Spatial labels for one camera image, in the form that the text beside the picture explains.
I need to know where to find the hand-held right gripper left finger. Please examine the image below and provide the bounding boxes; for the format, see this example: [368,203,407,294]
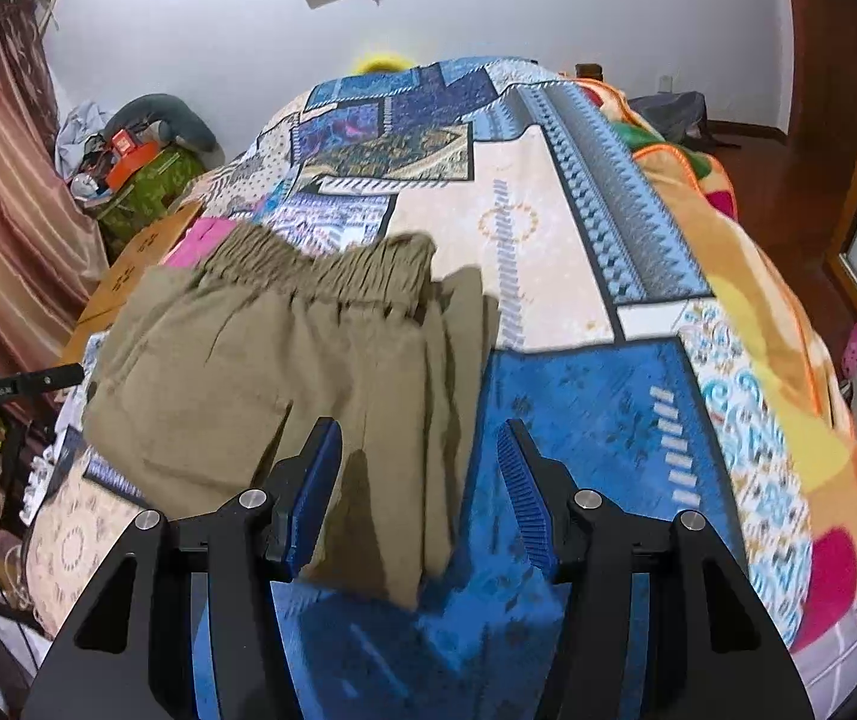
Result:
[19,416,343,720]

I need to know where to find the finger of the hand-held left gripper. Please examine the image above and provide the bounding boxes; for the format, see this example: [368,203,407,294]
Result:
[0,364,86,421]

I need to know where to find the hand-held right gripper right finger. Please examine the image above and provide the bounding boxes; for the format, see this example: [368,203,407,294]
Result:
[495,418,811,720]

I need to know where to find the olive green pants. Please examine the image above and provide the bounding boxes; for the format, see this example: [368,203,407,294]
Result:
[82,219,504,612]

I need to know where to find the blue patchwork blanket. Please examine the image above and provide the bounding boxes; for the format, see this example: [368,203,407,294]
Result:
[23,56,819,720]

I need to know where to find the white power strip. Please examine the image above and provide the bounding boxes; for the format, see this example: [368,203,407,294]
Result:
[22,456,61,524]

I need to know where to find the striped brown curtain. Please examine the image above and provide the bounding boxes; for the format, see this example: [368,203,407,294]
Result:
[0,0,110,421]

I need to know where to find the wooden lap table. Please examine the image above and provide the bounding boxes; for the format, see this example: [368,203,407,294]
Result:
[61,199,208,372]

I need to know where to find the white clothing pile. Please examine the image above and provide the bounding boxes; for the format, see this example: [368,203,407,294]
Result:
[53,101,118,177]

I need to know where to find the green fabric basket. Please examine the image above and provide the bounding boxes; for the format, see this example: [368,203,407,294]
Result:
[94,146,208,263]

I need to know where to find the orange box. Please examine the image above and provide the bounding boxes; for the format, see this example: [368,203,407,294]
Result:
[106,141,163,188]

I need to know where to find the pink cloth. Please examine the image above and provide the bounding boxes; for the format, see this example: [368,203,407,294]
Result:
[166,216,230,267]

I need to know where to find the grey curved pillow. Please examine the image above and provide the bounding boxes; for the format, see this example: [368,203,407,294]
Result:
[102,94,219,155]

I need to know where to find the orange fleece blanket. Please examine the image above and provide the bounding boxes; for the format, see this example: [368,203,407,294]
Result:
[570,79,857,653]

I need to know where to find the yellow curved tube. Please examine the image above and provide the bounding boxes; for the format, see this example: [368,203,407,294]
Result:
[353,49,410,76]

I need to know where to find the brown wooden door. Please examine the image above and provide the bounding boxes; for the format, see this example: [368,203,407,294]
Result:
[773,0,857,263]

